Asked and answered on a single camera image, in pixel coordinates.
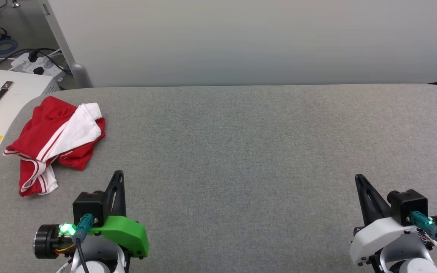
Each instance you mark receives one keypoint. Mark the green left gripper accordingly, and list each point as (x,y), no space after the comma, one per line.
(127,233)

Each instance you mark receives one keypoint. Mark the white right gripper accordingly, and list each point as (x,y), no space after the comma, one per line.
(374,239)

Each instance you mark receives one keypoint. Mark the red and white sports shorts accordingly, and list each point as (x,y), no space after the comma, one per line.
(40,129)

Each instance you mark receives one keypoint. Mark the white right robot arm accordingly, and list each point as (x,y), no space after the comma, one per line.
(412,263)

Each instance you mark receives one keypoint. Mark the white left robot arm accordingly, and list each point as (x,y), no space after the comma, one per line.
(93,263)

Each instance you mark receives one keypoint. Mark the grey partition foot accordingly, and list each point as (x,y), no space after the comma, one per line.
(81,76)

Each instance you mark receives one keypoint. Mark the white power supply box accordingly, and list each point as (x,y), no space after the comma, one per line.
(25,87)

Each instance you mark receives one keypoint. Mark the black power plug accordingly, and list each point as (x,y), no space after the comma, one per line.
(38,70)
(32,57)

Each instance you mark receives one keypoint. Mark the white power strip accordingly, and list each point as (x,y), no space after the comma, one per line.
(23,65)

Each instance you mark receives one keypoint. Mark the white partition panel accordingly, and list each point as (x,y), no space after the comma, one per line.
(241,38)

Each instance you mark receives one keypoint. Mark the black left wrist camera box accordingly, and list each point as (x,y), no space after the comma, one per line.
(89,206)

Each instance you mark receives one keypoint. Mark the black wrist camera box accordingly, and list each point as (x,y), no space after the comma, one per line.
(408,206)
(89,206)

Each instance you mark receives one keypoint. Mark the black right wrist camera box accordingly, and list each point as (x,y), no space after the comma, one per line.
(408,206)

